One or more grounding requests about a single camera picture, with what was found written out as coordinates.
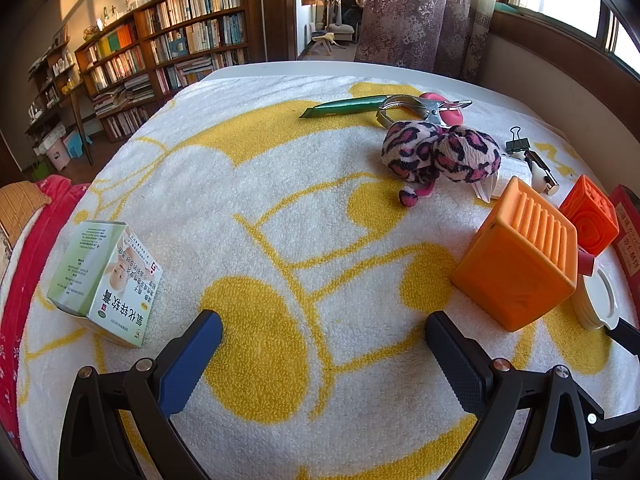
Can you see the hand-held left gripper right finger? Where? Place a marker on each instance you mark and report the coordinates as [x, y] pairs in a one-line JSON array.
[[455, 360]]

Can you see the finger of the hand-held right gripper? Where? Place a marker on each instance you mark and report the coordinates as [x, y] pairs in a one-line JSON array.
[[617, 445], [625, 337]]

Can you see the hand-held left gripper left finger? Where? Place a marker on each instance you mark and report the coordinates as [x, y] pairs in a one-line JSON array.
[[192, 360]]

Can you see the small white dish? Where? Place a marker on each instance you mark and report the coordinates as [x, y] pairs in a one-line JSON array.
[[600, 295]]

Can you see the orange ribbed cube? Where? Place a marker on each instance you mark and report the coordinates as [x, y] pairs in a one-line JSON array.
[[510, 270]]

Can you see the red container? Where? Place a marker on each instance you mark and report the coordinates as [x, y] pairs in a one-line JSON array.
[[627, 230]]

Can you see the green white medicine box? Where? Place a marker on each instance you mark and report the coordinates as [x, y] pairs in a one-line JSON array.
[[100, 280]]

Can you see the orange embossed cube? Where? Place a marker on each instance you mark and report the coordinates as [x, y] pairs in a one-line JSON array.
[[590, 215]]

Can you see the pink leopard plush toy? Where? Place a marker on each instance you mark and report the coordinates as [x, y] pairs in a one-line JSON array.
[[450, 155]]

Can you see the panda figurine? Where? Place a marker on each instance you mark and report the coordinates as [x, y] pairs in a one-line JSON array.
[[540, 175]]

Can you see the red blanket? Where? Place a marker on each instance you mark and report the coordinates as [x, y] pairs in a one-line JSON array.
[[30, 270]]

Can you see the yellow white towel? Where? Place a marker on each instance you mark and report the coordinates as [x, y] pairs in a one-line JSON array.
[[300, 200]]

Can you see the clear plastic packet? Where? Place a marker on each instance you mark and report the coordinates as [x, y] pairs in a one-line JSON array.
[[505, 172]]

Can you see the black binder clip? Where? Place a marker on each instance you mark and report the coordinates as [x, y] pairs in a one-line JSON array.
[[517, 146]]

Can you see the orange quilted pillow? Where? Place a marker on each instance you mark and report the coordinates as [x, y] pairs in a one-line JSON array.
[[20, 205]]

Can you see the blue stool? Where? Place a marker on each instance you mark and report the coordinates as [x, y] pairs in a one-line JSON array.
[[77, 145]]

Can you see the pink bin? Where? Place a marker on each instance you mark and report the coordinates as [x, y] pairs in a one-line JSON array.
[[57, 155]]

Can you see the metal spring clamp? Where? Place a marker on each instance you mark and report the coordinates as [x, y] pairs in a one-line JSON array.
[[415, 110]]

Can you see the green pen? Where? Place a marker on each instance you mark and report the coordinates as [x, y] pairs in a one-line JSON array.
[[345, 106]]

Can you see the small wooden shelf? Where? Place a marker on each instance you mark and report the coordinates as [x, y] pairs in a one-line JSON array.
[[55, 85]]

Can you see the large wooden bookshelf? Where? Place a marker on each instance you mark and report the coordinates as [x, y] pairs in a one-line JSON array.
[[200, 35]]

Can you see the patterned curtain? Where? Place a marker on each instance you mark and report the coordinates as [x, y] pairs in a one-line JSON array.
[[425, 20]]

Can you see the wooden stool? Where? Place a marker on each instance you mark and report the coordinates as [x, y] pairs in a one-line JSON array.
[[325, 42]]

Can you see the teal tray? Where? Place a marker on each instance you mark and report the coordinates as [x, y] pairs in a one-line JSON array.
[[507, 8]]

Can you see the wooden door frame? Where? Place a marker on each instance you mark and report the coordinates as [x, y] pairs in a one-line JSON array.
[[280, 10]]

